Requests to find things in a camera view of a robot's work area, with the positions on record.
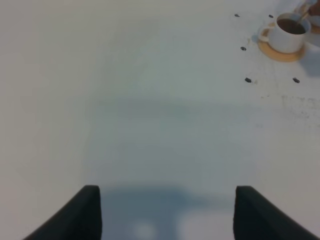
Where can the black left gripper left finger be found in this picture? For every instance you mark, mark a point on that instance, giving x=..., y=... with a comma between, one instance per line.
x=78, y=219

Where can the orange coaster near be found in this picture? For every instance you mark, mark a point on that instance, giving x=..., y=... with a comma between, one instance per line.
x=280, y=55

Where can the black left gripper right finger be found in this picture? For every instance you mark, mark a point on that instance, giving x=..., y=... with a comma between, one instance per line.
x=256, y=218

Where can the white teacup near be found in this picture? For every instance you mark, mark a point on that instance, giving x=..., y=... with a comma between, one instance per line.
x=291, y=23

